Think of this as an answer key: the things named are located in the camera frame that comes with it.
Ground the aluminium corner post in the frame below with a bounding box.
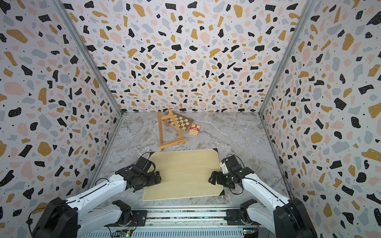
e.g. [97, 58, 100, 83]
[258, 0, 316, 116]
[49, 0, 123, 117]

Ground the wooden chess board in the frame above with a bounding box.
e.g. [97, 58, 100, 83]
[163, 113, 194, 133]

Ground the right aluminium corner post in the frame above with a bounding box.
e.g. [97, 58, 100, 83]
[258, 0, 316, 116]

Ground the red card box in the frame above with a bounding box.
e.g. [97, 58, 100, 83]
[189, 124, 201, 136]

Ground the left aluminium corner post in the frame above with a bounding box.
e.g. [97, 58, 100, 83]
[49, 0, 123, 117]

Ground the light wooden drawing board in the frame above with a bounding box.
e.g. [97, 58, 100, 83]
[143, 149, 224, 201]

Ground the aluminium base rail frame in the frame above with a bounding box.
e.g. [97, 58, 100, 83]
[71, 205, 310, 238]

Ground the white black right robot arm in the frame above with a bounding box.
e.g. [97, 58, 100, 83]
[208, 154, 317, 238]

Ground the small wooden easel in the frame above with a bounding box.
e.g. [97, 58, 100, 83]
[157, 109, 188, 151]

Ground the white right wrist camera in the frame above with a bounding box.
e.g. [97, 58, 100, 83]
[220, 160, 229, 174]

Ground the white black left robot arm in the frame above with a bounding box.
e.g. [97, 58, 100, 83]
[29, 157, 161, 238]

